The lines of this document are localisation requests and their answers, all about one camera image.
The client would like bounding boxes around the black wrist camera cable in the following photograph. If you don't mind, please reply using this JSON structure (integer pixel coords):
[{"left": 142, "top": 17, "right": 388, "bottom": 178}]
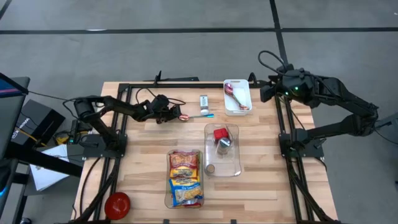
[
  {"left": 135, "top": 87, "right": 187, "bottom": 106},
  {"left": 257, "top": 50, "right": 301, "bottom": 78}
]

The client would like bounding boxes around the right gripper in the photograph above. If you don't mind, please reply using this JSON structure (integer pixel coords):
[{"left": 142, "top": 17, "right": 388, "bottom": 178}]
[{"left": 259, "top": 63, "right": 315, "bottom": 105}]

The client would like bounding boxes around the red lid spice jar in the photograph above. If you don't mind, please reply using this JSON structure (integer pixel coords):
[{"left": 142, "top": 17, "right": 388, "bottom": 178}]
[{"left": 213, "top": 127, "right": 229, "bottom": 142}]

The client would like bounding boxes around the dark red ramen packet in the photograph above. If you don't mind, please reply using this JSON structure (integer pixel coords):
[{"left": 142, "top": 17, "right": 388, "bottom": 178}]
[{"left": 169, "top": 151, "right": 200, "bottom": 171}]

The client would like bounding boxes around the black metal beam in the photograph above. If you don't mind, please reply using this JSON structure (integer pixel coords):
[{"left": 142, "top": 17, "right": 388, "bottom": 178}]
[{"left": 4, "top": 141, "right": 84, "bottom": 178}]

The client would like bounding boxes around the blue ramen packet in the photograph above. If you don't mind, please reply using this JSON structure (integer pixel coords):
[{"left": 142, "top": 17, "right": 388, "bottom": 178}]
[{"left": 169, "top": 176, "right": 205, "bottom": 207}]

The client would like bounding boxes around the glass spice jar white label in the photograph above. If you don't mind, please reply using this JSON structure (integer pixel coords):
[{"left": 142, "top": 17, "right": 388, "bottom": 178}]
[{"left": 216, "top": 137, "right": 232, "bottom": 156}]

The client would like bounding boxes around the white plastic bin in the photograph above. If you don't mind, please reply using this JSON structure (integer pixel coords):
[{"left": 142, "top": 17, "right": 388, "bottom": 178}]
[{"left": 223, "top": 78, "right": 253, "bottom": 116}]

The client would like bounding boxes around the rose gold spoon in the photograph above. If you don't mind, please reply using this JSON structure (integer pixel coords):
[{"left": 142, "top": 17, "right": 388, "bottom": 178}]
[
  {"left": 231, "top": 93, "right": 250, "bottom": 111},
  {"left": 229, "top": 91, "right": 246, "bottom": 110}
]

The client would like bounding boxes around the white paper sheet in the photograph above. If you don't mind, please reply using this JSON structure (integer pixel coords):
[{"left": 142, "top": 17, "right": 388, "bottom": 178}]
[{"left": 30, "top": 144, "right": 71, "bottom": 192}]

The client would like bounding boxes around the clear plastic bin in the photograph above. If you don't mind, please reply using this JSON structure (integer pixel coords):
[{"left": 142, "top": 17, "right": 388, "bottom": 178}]
[
  {"left": 164, "top": 149, "right": 205, "bottom": 210},
  {"left": 203, "top": 123, "right": 243, "bottom": 177}
]

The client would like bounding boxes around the thin black cable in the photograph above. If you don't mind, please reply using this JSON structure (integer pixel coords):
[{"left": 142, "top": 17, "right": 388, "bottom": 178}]
[{"left": 27, "top": 90, "right": 77, "bottom": 103}]

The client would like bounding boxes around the iridescent spoon teal handle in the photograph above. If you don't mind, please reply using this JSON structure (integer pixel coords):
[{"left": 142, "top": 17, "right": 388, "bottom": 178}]
[{"left": 224, "top": 82, "right": 243, "bottom": 106}]

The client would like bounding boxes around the white shaker bottle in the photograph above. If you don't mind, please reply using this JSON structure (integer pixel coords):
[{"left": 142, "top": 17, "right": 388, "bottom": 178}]
[{"left": 199, "top": 94, "right": 210, "bottom": 115}]

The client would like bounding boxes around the yellow cable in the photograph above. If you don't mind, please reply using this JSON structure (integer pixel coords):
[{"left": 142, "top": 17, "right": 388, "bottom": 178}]
[{"left": 17, "top": 128, "right": 47, "bottom": 147}]

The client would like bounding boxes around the black monitor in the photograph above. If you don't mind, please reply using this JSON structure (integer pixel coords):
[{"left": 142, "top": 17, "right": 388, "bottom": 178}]
[{"left": 0, "top": 72, "right": 31, "bottom": 161}]

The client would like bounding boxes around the black floor cable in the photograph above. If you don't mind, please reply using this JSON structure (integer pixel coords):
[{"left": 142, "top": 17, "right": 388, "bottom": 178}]
[{"left": 374, "top": 129, "right": 398, "bottom": 147}]

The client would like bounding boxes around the red bowl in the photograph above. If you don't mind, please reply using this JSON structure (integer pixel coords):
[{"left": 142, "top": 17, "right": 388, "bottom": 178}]
[{"left": 104, "top": 192, "right": 131, "bottom": 221}]

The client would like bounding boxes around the iridescent spoon blue handle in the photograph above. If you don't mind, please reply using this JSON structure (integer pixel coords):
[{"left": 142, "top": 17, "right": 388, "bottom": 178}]
[{"left": 178, "top": 113, "right": 215, "bottom": 122}]

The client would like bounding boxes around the black power cable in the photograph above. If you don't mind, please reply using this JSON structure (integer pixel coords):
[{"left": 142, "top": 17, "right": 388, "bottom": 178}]
[{"left": 79, "top": 157, "right": 103, "bottom": 218}]

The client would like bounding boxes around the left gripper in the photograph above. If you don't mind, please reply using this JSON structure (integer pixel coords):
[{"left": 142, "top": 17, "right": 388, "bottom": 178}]
[{"left": 150, "top": 94, "right": 182, "bottom": 124}]

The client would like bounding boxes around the black box white lettering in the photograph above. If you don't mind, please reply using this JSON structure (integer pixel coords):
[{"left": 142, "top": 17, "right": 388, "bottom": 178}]
[{"left": 12, "top": 98, "right": 66, "bottom": 147}]

